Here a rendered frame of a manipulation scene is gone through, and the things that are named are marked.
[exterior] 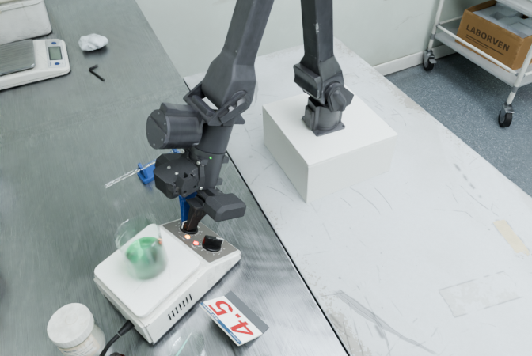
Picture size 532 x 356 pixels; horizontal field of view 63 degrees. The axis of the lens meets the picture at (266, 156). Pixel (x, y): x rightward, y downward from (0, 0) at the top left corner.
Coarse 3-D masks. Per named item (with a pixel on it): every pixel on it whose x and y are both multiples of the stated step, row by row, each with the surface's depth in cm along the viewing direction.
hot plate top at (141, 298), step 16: (176, 240) 69; (112, 256) 67; (176, 256) 67; (192, 256) 67; (96, 272) 65; (112, 272) 65; (128, 272) 65; (176, 272) 65; (192, 272) 65; (112, 288) 63; (128, 288) 63; (144, 288) 63; (160, 288) 63; (176, 288) 64; (128, 304) 62; (144, 304) 61
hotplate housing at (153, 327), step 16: (224, 256) 71; (240, 256) 74; (208, 272) 68; (224, 272) 72; (192, 288) 66; (208, 288) 71; (112, 304) 68; (160, 304) 63; (176, 304) 65; (192, 304) 69; (128, 320) 65; (144, 320) 62; (160, 320) 63; (176, 320) 67; (144, 336) 64; (160, 336) 65
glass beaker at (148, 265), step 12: (144, 216) 63; (120, 228) 62; (132, 228) 63; (144, 228) 64; (156, 228) 63; (120, 240) 62; (132, 240) 65; (156, 240) 59; (120, 252) 60; (144, 252) 59; (156, 252) 61; (132, 264) 61; (144, 264) 61; (156, 264) 62; (168, 264) 65; (132, 276) 64; (144, 276) 63; (156, 276) 64
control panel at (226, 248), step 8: (168, 224) 75; (176, 224) 76; (200, 224) 78; (176, 232) 73; (200, 232) 76; (208, 232) 76; (184, 240) 72; (192, 240) 73; (200, 240) 73; (224, 240) 75; (192, 248) 71; (200, 248) 71; (224, 248) 73; (232, 248) 74; (208, 256) 70; (216, 256) 70
